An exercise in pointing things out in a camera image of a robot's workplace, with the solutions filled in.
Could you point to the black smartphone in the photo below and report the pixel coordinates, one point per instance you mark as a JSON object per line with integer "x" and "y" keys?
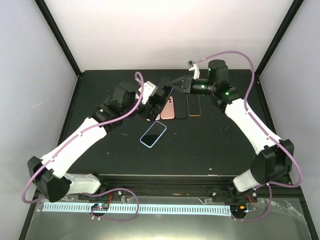
{"x": 180, "y": 107}
{"x": 193, "y": 105}

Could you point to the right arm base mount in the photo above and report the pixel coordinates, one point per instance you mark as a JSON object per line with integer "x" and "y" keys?
{"x": 229, "y": 194}

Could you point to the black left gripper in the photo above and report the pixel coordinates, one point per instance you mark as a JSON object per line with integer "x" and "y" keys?
{"x": 154, "y": 113}

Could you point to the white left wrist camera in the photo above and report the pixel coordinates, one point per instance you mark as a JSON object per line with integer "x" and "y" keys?
{"x": 149, "y": 89}

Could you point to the white slotted cable duct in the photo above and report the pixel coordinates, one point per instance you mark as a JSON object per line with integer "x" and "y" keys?
{"x": 120, "y": 208}

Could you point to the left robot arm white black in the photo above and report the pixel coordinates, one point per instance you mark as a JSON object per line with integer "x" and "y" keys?
{"x": 50, "y": 172}

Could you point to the right black frame post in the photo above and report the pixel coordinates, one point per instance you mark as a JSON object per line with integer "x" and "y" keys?
{"x": 281, "y": 31}

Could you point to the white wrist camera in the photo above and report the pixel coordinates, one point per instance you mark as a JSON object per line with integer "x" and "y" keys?
{"x": 193, "y": 67}
{"x": 149, "y": 89}

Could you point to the phone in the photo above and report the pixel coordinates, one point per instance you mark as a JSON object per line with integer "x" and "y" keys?
{"x": 158, "y": 117}
{"x": 153, "y": 134}
{"x": 168, "y": 111}
{"x": 163, "y": 92}

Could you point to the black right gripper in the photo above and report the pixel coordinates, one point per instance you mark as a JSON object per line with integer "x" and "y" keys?
{"x": 187, "y": 83}

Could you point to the black frame post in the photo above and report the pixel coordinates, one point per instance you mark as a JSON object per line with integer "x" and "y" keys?
{"x": 48, "y": 17}
{"x": 281, "y": 31}

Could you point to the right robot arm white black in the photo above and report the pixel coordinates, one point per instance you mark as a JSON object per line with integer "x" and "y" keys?
{"x": 273, "y": 155}

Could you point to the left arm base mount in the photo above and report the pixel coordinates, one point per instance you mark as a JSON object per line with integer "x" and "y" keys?
{"x": 103, "y": 194}

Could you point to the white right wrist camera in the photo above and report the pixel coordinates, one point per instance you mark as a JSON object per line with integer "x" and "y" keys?
{"x": 193, "y": 67}

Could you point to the left black frame post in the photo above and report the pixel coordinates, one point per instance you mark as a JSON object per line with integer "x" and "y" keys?
{"x": 48, "y": 17}

